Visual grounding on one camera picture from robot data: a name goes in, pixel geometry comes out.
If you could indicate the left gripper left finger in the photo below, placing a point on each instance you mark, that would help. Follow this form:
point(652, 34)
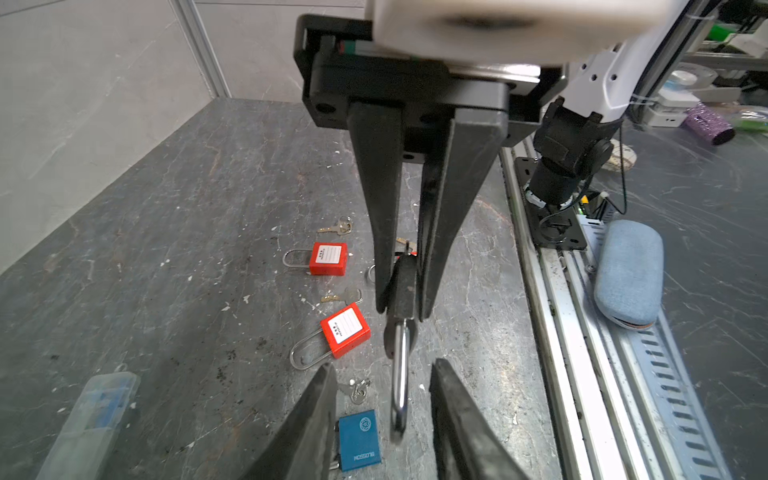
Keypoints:
point(303, 445)

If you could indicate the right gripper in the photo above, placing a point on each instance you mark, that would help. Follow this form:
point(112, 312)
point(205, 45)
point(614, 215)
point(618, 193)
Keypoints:
point(432, 57)

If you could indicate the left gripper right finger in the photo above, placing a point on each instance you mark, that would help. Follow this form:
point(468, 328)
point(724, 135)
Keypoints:
point(464, 444)

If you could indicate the blue padlock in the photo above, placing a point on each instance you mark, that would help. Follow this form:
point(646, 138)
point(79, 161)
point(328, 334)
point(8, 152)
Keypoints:
point(358, 445)

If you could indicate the key with ring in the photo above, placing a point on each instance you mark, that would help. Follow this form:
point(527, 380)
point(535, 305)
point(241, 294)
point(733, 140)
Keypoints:
point(343, 227)

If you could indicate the red padlock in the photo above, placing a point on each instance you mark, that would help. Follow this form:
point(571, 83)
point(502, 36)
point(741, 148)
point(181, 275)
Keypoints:
point(323, 259)
point(340, 333)

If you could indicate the small black padlock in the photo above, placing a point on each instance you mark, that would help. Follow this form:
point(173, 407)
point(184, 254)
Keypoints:
point(401, 336)

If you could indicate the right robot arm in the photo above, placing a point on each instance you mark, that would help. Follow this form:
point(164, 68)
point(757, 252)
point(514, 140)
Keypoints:
point(572, 148)

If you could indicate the key on floor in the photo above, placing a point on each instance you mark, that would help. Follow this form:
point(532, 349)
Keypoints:
point(349, 295)
point(355, 390)

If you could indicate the patterned shoe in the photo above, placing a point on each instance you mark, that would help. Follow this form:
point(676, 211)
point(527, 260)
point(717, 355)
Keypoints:
point(623, 157)

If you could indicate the blue slipper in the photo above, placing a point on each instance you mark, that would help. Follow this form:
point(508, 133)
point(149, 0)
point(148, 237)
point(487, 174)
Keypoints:
point(628, 286)

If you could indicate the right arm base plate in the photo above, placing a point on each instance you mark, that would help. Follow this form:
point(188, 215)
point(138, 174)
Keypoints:
point(549, 227)

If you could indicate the aluminium rail front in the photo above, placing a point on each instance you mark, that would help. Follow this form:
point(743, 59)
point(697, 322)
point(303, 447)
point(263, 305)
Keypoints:
point(623, 404)

